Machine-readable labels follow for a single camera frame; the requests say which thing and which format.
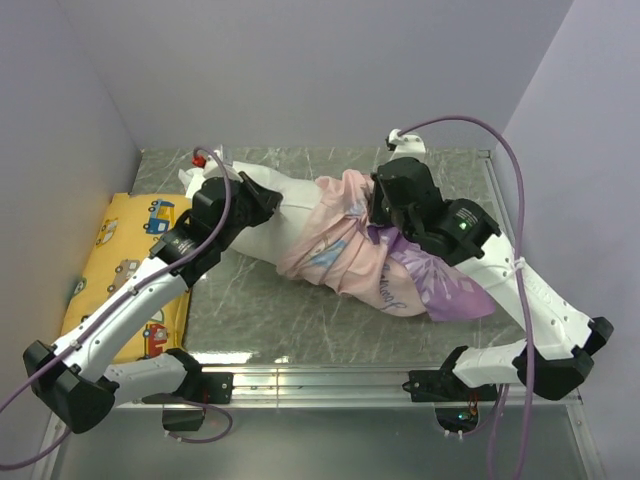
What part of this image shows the white pillow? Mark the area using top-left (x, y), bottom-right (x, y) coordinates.
top-left (177, 160), bottom-right (321, 274)

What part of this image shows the purple princess print pillowcase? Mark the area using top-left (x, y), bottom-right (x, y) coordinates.
top-left (277, 170), bottom-right (495, 321)

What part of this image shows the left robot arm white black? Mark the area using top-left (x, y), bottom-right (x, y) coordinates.
top-left (23, 173), bottom-right (283, 434)

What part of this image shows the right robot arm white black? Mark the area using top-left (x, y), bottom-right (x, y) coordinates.
top-left (368, 157), bottom-right (614, 402)

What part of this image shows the yellow car print pillow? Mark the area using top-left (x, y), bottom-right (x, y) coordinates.
top-left (61, 193), bottom-right (191, 363)

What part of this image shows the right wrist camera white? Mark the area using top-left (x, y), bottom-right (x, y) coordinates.
top-left (386, 129), bottom-right (426, 162)

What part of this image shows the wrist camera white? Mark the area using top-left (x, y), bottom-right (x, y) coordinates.
top-left (386, 129), bottom-right (426, 162)
top-left (192, 145), bottom-right (233, 178)

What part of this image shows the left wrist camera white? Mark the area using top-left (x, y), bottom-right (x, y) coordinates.
top-left (192, 145), bottom-right (233, 178)

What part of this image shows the aluminium mounting rail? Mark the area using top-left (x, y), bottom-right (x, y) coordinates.
top-left (114, 364), bottom-right (584, 409)

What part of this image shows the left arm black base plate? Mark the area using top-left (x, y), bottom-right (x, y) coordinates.
top-left (190, 372), bottom-right (234, 405)

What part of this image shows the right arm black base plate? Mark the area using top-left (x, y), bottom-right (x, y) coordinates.
top-left (402, 370), bottom-right (498, 403)

